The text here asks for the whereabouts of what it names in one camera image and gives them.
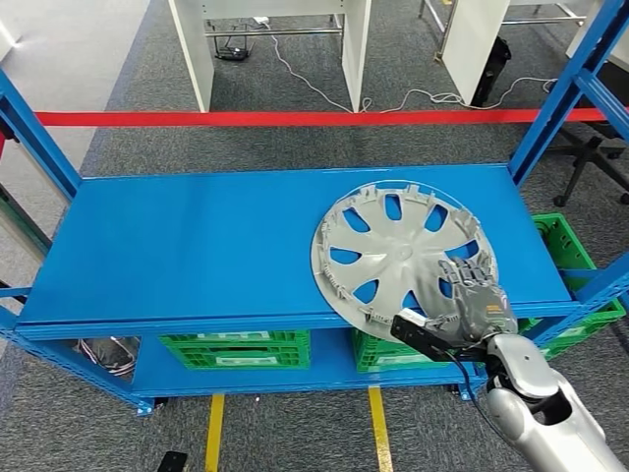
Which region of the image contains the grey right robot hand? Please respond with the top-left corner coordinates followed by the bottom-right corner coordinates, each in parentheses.
top-left (425, 256), bottom-right (519, 348)

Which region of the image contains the grey plastic wheel hubcap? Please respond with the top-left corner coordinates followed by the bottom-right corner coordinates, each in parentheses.
top-left (309, 180), bottom-right (499, 345)

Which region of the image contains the blue metal shelf rack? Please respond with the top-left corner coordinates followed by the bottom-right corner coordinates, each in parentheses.
top-left (0, 0), bottom-right (629, 418)

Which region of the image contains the green folded plastic crate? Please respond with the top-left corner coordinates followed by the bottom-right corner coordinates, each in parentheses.
top-left (158, 329), bottom-right (312, 372)
top-left (351, 325), bottom-right (485, 375)

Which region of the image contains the yellow floor tape strip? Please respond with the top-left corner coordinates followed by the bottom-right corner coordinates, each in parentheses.
top-left (204, 393), bottom-right (226, 472)
top-left (367, 385), bottom-right (394, 472)

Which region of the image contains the black office chair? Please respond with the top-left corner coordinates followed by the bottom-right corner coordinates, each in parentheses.
top-left (542, 61), bottom-right (629, 208)

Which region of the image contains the black bag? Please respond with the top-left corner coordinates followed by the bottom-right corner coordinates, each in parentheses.
top-left (469, 35), bottom-right (512, 109)

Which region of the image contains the white desk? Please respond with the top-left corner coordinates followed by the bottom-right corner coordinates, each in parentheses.
top-left (419, 0), bottom-right (588, 105)
top-left (167, 0), bottom-right (372, 113)

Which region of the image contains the red barrier belt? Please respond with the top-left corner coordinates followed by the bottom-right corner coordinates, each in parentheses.
top-left (34, 106), bottom-right (606, 129)

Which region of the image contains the black router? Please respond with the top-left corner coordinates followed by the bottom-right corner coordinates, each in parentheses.
top-left (213, 35), bottom-right (255, 62)

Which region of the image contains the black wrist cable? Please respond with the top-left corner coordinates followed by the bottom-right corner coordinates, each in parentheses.
top-left (450, 351), bottom-right (508, 438)

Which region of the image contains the white floor cable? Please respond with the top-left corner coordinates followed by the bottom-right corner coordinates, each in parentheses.
top-left (265, 26), bottom-right (353, 114)
top-left (360, 76), bottom-right (559, 114)

